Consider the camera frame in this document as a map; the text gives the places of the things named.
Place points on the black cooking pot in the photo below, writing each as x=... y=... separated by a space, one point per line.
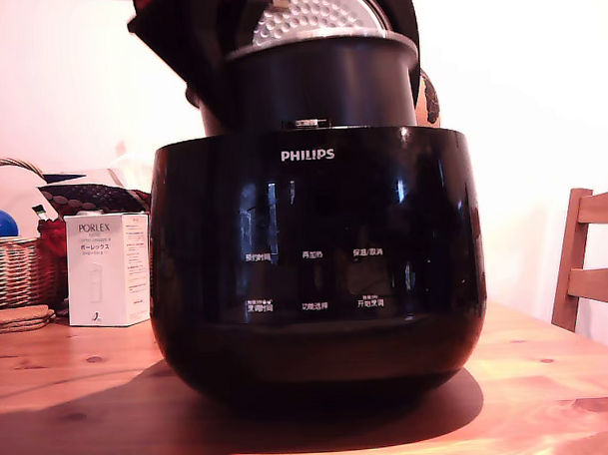
x=324 y=87

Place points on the black rice cooker lid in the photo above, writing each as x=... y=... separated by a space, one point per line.
x=321 y=12

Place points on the black Philips rice cooker body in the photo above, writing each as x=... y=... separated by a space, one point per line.
x=315 y=267

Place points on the white plastic wrapper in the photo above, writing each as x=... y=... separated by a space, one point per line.
x=129 y=166

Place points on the dark dotted fabric pouch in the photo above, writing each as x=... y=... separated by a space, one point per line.
x=93 y=197

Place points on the brown patterned vase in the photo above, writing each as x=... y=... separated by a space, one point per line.
x=428 y=101

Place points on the green white small packet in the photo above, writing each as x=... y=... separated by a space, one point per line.
x=40 y=212

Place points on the red fabric item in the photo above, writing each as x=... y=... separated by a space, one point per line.
x=52 y=238

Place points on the white Porlex carton box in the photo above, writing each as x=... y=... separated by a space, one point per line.
x=108 y=274

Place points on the woven wicker basket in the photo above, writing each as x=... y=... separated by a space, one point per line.
x=16 y=272

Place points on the wooden chair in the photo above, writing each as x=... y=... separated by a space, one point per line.
x=580 y=258

